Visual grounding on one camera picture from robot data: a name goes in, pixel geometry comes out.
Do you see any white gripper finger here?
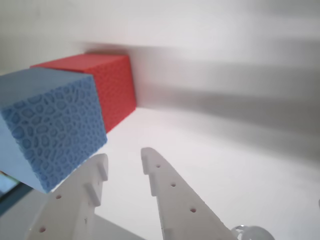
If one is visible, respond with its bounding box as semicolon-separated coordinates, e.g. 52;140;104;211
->
23;153;110;240
140;147;236;240

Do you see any blue foam cube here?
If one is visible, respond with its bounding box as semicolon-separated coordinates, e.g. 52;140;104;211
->
0;67;108;195

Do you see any red foam cube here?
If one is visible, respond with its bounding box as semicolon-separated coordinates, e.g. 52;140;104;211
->
29;53;137;135

